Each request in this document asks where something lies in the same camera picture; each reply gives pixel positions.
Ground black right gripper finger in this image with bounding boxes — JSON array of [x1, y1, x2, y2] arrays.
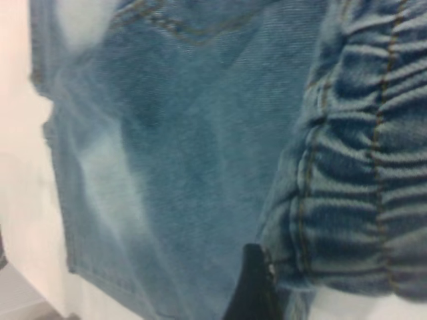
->
[[222, 243, 280, 320]]

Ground blue denim pants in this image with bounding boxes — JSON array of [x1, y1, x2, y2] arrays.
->
[[28, 0, 427, 320]]

